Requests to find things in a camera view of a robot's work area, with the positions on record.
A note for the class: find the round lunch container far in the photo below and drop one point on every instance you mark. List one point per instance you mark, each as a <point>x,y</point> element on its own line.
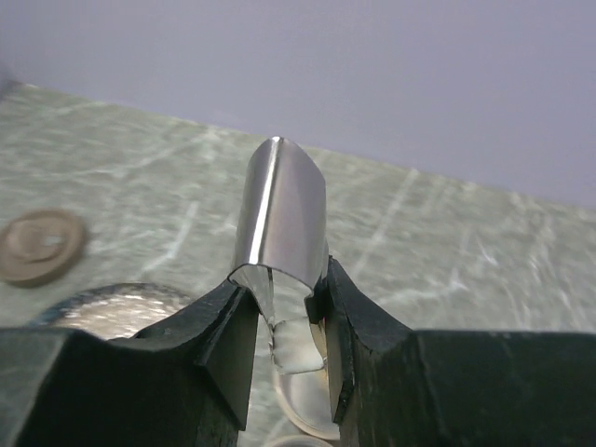
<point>305,398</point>

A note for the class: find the brown round lid far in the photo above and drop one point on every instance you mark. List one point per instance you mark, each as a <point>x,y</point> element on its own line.
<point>40,246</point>

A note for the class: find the speckled ceramic plate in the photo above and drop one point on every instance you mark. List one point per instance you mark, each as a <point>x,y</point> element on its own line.
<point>115,310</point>

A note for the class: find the white black sushi piece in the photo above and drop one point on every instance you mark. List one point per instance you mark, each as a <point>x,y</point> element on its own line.
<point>298,346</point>

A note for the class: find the round lunch container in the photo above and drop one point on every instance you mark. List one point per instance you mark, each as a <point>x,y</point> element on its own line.
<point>305,398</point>
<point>298,441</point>

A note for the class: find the round lunch container near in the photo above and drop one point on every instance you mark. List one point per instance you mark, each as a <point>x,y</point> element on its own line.
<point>298,441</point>

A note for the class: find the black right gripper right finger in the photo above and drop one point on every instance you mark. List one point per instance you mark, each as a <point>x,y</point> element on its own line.
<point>391,385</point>

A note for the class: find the silver metal tongs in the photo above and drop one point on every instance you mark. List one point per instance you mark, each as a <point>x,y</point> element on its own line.
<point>281,250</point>

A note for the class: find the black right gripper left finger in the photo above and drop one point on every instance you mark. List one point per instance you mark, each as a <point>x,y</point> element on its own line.
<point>184,381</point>

